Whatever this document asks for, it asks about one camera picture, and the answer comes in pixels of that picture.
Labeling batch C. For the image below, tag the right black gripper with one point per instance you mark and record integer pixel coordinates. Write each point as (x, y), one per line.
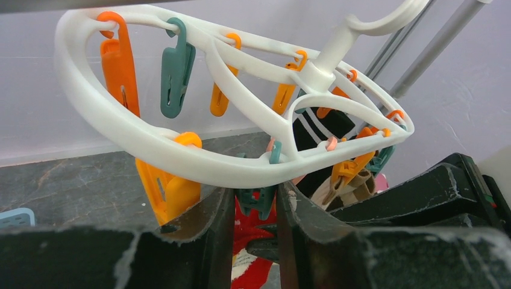
(453, 192)

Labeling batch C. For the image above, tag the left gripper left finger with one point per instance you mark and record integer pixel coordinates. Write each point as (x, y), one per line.
(192, 251)

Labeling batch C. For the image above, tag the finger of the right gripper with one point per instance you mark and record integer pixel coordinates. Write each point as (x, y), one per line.
(265, 247)

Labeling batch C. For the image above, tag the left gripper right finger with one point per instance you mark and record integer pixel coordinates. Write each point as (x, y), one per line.
(316, 250)

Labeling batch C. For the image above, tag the red sock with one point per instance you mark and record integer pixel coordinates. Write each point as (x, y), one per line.
(248, 269)

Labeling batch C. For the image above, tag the teal clothespin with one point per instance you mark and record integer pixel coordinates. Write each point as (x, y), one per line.
(176, 68)
(260, 199)
(378, 161)

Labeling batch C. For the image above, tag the pink camouflage bag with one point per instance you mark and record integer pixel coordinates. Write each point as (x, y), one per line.
(381, 183)

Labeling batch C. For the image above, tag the black white-striped sock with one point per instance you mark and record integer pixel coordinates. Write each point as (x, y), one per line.
(309, 131)

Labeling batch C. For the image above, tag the white clip hanger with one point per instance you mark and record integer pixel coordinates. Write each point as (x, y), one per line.
(267, 80)

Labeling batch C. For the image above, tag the light blue plastic basket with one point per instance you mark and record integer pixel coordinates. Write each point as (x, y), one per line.
(17, 217)

